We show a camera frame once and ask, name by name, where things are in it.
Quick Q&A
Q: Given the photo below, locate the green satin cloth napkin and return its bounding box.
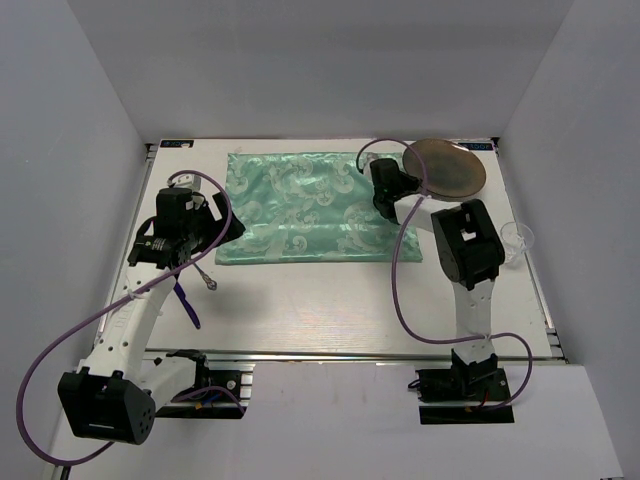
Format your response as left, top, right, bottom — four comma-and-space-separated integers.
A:
215, 152, 423, 266

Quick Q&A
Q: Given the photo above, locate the left table corner sticker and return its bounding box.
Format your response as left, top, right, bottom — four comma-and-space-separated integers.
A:
159, 139, 194, 149

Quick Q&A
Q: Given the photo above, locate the right table corner sticker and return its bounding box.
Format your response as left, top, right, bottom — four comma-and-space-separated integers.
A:
459, 142, 494, 151

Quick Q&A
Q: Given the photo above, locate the table corner sticker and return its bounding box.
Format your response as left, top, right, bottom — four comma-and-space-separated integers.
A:
159, 139, 194, 149
459, 142, 494, 151

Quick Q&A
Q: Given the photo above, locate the clear glass cup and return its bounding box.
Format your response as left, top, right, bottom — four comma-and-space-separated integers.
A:
499, 221, 535, 264

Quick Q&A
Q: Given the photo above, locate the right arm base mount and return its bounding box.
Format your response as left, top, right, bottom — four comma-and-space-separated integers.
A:
407, 368, 515, 425

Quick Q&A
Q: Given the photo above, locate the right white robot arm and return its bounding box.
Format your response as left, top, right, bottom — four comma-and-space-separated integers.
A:
363, 158, 505, 399

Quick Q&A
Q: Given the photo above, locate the purple knife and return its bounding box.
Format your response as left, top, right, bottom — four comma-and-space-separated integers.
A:
173, 282, 201, 330

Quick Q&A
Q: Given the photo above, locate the brown ceramic plate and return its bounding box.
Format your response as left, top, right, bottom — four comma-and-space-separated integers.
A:
402, 138, 487, 200

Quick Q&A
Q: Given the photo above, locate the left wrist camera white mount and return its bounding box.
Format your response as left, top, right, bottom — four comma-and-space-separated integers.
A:
167, 173, 205, 210

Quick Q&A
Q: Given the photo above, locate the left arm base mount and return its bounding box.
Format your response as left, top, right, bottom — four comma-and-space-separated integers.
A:
157, 362, 253, 420

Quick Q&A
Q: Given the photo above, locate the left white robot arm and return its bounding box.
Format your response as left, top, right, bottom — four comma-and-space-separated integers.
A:
58, 186, 245, 445

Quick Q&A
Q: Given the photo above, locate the ornate iridescent fork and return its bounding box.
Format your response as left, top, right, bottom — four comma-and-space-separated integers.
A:
193, 264, 218, 291

